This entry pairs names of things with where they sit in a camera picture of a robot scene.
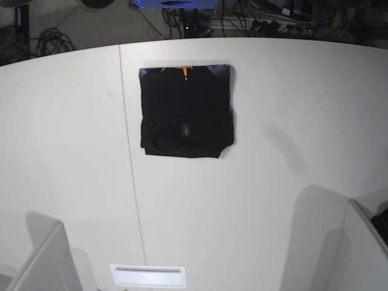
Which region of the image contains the blue box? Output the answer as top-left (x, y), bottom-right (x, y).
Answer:
top-left (127, 0), bottom-right (218, 10)

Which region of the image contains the white partition panel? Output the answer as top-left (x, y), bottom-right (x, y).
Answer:
top-left (287, 196), bottom-right (388, 291)
top-left (1, 212), bottom-right (99, 290)

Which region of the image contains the white partition panel right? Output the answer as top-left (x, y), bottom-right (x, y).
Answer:
top-left (287, 196), bottom-right (388, 291)

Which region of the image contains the black T-shirt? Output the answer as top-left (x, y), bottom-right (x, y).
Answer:
top-left (139, 64), bottom-right (235, 158)

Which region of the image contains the black keyboard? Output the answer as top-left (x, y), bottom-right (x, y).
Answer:
top-left (371, 209), bottom-right (388, 243)

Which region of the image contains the coiled black cable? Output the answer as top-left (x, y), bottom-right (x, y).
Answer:
top-left (36, 27), bottom-right (76, 57)

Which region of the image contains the white partition panel left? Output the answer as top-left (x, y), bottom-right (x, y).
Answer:
top-left (1, 212), bottom-right (99, 290)

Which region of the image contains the white power strip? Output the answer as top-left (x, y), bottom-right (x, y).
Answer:
top-left (201, 17), bottom-right (316, 33)

